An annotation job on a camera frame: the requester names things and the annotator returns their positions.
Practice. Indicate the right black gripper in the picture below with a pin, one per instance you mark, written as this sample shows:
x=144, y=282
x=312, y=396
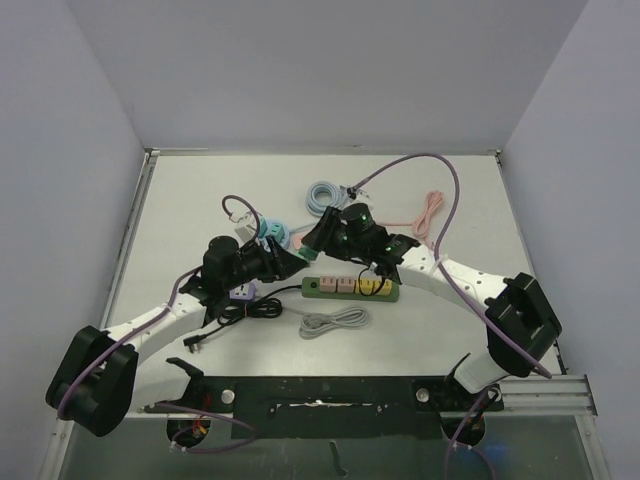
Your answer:
x=327, y=230

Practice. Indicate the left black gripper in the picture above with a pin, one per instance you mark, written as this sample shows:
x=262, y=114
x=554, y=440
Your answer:
x=277, y=263

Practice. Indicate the green charger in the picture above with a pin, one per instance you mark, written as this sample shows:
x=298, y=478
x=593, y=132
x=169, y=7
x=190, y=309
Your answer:
x=307, y=253

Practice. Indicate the pink charger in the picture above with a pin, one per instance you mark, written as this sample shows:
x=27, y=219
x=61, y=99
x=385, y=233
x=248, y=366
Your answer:
x=327, y=284
x=345, y=285

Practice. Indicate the yellow charger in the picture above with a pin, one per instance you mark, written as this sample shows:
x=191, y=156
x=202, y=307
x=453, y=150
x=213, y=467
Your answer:
x=364, y=287
x=382, y=288

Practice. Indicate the teal charger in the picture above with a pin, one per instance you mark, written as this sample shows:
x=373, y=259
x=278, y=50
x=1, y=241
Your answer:
x=264, y=227
x=278, y=231

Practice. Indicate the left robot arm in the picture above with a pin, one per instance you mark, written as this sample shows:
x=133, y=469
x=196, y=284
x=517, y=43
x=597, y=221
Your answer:
x=98, y=381

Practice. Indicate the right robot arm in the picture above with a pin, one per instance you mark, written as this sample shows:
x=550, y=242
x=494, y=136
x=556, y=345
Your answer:
x=520, y=322

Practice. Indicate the pink power strip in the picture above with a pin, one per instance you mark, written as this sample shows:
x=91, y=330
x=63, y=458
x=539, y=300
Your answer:
x=297, y=240

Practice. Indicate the blue round power strip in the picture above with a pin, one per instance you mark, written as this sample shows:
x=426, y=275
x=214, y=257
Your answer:
x=286, y=240

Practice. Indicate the green power strip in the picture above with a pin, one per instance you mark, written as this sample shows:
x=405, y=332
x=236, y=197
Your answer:
x=310, y=289

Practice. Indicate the purple power strip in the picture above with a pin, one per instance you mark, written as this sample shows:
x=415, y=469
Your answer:
x=244, y=293

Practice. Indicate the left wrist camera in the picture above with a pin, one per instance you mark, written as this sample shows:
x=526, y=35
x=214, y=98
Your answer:
x=245, y=226

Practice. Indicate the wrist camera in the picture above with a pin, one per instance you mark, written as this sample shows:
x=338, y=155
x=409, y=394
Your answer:
x=355, y=195
x=245, y=226

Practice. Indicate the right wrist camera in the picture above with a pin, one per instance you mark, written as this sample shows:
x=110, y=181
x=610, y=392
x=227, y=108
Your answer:
x=355, y=195

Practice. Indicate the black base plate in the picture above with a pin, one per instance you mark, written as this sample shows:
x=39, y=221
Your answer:
x=325, y=408

